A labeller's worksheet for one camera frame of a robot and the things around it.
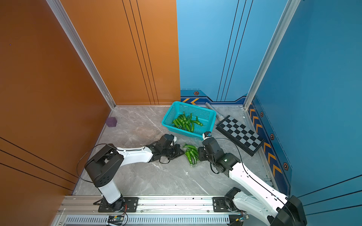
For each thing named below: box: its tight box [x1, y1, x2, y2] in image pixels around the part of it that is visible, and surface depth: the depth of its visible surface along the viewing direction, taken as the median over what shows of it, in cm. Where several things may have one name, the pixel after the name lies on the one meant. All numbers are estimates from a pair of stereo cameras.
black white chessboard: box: [215, 114, 266, 157], surface depth 99 cm
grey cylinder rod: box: [205, 102, 225, 122], surface depth 111 cm
